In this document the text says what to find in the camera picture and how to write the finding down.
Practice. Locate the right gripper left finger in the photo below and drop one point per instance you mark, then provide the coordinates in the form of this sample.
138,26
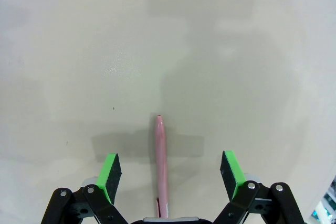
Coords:
110,179

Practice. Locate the pink pen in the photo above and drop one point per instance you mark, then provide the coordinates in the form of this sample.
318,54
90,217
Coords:
161,155

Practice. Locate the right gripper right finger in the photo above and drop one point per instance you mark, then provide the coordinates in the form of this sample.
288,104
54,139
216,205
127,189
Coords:
231,176

